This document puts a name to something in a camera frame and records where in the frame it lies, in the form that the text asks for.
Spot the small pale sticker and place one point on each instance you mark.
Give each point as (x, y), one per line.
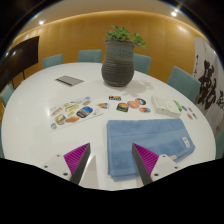
(103, 105)

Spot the oval orange-blue sticker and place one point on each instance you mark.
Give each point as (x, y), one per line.
(144, 109)

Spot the shield-shaped sunset sticker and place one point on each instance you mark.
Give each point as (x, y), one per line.
(122, 107)

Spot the black wall screen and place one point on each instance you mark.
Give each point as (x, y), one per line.
(20, 56)

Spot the dark round sticker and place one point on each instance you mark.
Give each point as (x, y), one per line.
(141, 101)

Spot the teal chairs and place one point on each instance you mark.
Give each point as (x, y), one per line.
(89, 56)

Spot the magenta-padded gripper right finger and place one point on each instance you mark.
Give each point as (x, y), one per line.
(146, 158)

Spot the blue towel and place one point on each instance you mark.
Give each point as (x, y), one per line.
(150, 136)

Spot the white flat box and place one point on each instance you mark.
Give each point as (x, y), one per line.
(163, 106)

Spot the white calligraphy folding screen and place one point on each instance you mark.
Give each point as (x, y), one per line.
(206, 86)

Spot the green plant in grey pot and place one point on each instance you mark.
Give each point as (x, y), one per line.
(118, 63)

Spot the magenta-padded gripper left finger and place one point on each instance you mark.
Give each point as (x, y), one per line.
(77, 156)

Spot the black rectangular sticker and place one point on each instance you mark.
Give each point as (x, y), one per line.
(115, 98)

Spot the orange round sticker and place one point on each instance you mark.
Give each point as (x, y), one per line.
(132, 104)

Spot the round ceiling lights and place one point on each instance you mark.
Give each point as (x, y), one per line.
(173, 14)

